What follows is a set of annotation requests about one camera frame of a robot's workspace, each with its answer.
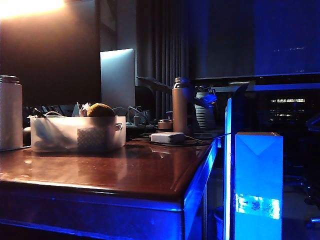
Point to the brown fuzzy kiwi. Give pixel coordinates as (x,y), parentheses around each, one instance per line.
(101,110)

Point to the translucent plastic storage box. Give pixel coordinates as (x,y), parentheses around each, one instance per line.
(57,135)

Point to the round metal bottle lid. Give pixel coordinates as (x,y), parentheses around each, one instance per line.
(165,124)

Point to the white power adapter brick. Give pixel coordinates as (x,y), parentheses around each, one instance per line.
(167,137)

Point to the metallic thermos bottle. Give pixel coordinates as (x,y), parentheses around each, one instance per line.
(180,110)

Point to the ribbed white humidifier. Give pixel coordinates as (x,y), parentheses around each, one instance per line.
(205,117)

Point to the blue clip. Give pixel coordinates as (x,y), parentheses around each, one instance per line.
(206,101)

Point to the silver monitor back panel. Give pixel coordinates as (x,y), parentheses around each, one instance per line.
(117,77)

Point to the purple tissue pack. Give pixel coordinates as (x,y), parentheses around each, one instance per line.
(83,110)

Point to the tall upright board panel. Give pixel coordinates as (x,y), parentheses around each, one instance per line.
(229,162)

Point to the cardboard carton with tape label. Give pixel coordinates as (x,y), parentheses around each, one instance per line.
(258,175)

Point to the large black monitor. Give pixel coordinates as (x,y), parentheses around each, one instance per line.
(50,62)

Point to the white bottle with steel neck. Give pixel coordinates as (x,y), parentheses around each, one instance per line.
(10,112)

